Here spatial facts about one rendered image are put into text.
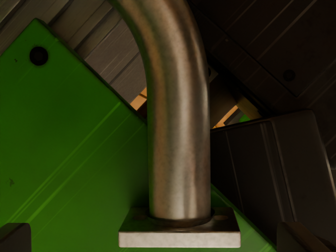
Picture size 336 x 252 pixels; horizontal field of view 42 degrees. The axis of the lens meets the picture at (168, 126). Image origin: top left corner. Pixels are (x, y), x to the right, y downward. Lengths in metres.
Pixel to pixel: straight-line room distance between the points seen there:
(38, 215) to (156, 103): 0.10
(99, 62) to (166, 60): 0.53
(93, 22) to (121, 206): 0.10
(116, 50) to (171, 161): 0.54
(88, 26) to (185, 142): 0.09
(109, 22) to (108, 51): 0.46
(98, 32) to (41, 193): 0.09
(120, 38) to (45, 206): 0.49
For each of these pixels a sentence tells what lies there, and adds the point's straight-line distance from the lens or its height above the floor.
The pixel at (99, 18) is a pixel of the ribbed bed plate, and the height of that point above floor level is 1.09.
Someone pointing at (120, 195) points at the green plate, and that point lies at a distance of 0.24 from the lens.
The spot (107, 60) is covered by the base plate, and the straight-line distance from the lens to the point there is 0.73.
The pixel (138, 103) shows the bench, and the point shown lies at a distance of 1.05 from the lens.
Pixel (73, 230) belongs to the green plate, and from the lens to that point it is 0.25.
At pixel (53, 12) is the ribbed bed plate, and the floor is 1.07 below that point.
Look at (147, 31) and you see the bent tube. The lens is 0.20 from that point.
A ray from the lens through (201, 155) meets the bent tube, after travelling 0.20.
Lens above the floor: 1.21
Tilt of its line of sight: 14 degrees down
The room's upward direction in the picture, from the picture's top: 136 degrees clockwise
